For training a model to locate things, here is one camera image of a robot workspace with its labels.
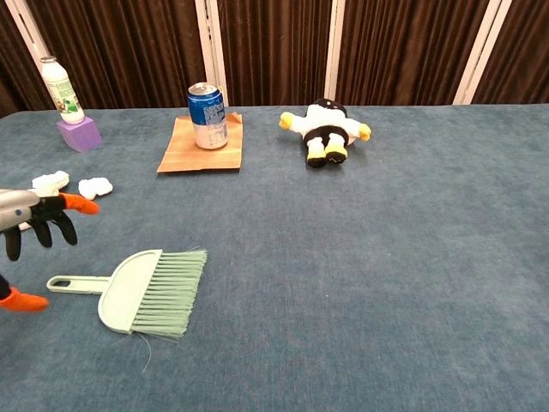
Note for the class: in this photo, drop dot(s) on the black and white plush doll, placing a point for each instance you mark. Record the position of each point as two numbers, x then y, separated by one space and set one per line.
326 124

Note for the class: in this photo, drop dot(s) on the white bottle with green label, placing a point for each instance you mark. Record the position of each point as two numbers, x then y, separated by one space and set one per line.
64 98

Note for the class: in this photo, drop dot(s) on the blue felt table mat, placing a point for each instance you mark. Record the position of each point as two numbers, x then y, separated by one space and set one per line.
343 257

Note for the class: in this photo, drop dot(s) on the dark brown curtain panel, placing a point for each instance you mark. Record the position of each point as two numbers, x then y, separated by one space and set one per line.
274 51
527 51
128 51
407 51
17 77

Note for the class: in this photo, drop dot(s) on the brown paper bag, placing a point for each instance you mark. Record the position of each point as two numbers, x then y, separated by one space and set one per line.
188 156

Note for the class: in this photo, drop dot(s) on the mint green small broom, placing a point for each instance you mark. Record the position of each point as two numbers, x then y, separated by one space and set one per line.
133 292

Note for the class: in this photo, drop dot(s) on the white crumpled paper ball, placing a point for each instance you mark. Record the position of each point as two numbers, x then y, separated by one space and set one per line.
95 188

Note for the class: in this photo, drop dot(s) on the blue soda can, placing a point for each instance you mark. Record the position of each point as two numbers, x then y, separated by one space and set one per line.
208 124

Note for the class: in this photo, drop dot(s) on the white paper scrap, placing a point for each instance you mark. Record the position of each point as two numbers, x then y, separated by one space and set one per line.
51 179
26 226

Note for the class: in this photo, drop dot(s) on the purple foam block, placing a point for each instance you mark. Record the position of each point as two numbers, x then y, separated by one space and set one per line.
79 135

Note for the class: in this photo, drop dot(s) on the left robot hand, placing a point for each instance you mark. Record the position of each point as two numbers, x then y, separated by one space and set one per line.
17 206

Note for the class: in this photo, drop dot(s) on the white partition frame post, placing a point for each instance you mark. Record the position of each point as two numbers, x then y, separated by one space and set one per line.
202 26
336 43
20 21
475 51

